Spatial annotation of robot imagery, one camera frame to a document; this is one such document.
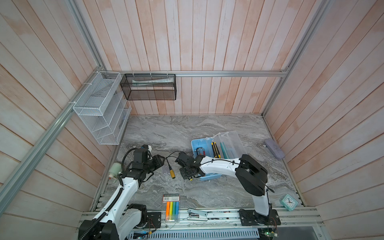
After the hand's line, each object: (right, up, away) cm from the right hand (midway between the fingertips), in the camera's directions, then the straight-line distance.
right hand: (184, 172), depth 90 cm
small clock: (+56, -13, -12) cm, 59 cm away
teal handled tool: (+24, +12, -5) cm, 27 cm away
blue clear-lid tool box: (+12, +15, +11) cm, 22 cm away
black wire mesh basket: (-25, +57, +14) cm, 64 cm away
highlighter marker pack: (-6, -12, -12) cm, 18 cm away
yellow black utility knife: (+19, +12, 0) cm, 23 cm away
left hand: (-12, +8, -6) cm, 16 cm away
